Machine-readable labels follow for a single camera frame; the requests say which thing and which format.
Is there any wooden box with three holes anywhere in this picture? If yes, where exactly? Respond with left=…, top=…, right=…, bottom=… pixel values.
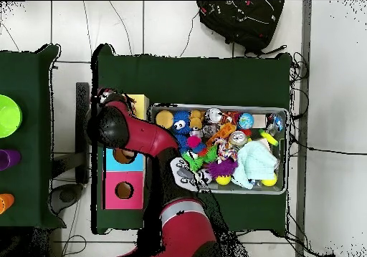
left=102, top=93, right=151, bottom=210

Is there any silver mesh bin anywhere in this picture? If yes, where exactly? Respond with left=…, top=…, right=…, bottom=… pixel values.
left=148, top=102, right=289, bottom=195

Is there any dark green cloth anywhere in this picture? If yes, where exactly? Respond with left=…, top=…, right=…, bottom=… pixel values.
left=90, top=43, right=293, bottom=238
left=0, top=44, right=67, bottom=229

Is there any blue spiky ball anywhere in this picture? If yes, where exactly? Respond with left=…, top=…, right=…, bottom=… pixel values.
left=174, top=133, right=191, bottom=152

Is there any green plastic bowl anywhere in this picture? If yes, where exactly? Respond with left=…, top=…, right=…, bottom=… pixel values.
left=0, top=94, right=23, bottom=139

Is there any orange plush toy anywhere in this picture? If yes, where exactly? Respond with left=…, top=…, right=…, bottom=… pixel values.
left=189, top=108, right=206, bottom=129

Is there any pink spiky ball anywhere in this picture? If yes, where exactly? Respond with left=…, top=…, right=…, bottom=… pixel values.
left=186, top=135, right=203, bottom=150

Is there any silver drink can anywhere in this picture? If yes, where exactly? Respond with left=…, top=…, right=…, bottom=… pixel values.
left=205, top=107, right=223, bottom=125
left=228, top=130, right=248, bottom=147

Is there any purple plastic cup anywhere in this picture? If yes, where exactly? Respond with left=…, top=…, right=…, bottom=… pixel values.
left=0, top=149, right=22, bottom=171

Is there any orange plastic crate toy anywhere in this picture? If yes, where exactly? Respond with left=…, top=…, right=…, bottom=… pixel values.
left=206, top=122, right=237, bottom=148

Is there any purple spiky ball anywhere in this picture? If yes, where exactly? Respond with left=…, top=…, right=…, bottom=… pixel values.
left=204, top=157, right=239, bottom=179

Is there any blue globe ball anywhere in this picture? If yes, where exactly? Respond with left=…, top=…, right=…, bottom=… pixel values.
left=237, top=112, right=255, bottom=130

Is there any orange plastic cup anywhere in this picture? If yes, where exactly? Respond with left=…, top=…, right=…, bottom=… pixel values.
left=0, top=193, right=15, bottom=215

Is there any black backpack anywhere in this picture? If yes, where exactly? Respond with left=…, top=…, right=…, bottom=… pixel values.
left=196, top=0, right=287, bottom=56

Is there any mint green cloth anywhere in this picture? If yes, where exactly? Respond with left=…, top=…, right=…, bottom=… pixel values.
left=231, top=140, right=279, bottom=190

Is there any colourful knotted rope toy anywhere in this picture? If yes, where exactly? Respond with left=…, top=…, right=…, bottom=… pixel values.
left=213, top=137, right=239, bottom=165

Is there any black cable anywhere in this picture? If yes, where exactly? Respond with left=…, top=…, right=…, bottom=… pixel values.
left=289, top=133, right=367, bottom=156
left=287, top=52, right=310, bottom=120

